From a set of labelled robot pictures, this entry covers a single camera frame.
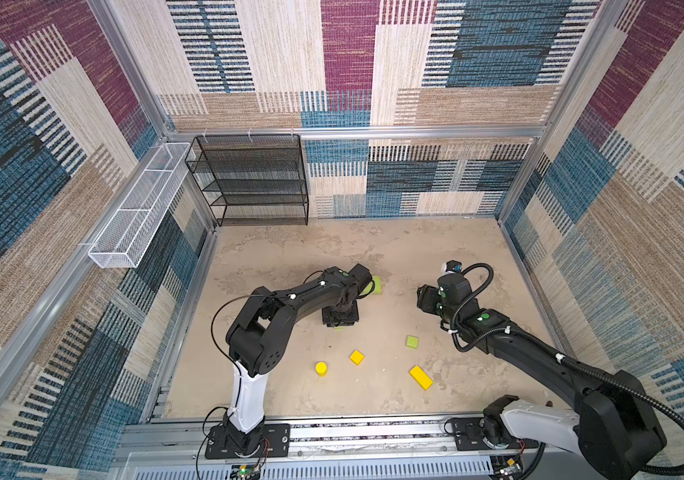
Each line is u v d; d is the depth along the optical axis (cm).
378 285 99
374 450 73
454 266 76
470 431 74
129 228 73
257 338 53
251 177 108
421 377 83
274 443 73
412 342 88
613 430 40
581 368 46
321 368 83
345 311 79
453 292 64
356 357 86
